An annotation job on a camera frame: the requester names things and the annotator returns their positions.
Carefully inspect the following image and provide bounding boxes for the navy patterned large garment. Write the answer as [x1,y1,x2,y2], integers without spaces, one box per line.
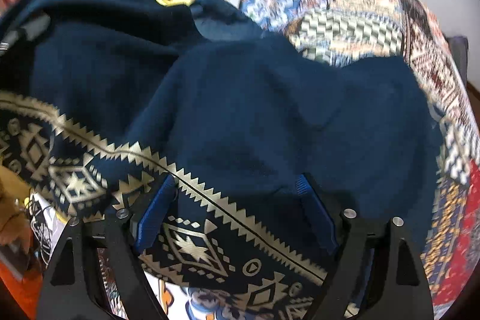
[1,0,443,319]

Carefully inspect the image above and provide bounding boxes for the dark purple pillow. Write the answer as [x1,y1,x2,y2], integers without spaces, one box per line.
[447,36,469,85]

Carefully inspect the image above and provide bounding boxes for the colourful patchwork bedspread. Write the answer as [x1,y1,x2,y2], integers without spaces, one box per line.
[145,0,480,320]

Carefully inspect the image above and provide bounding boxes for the blue denim garment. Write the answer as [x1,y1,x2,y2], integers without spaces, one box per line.
[190,0,270,41]

